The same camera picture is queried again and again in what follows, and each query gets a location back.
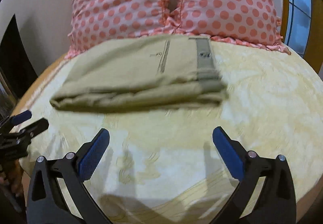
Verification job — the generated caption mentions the khaki beige pants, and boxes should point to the khaki beige pants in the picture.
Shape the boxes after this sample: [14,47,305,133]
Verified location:
[50,35,228,112]

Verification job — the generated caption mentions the yellow paisley bed sheet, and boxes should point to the yellow paisley bed sheet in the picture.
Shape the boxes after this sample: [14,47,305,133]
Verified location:
[15,43,322,223]

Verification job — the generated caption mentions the left polka dot pillow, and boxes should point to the left polka dot pillow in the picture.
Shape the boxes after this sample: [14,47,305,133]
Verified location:
[66,0,174,59]

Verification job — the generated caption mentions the polka dot pillow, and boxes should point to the polka dot pillow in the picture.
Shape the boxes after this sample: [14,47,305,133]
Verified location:
[166,0,291,54]
[66,0,174,59]

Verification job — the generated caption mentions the right polka dot pillow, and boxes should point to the right polka dot pillow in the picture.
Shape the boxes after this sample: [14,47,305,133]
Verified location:
[166,0,291,54]

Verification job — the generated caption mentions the window with wooden frame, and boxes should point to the window with wooden frame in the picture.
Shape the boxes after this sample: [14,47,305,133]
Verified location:
[281,0,322,73]

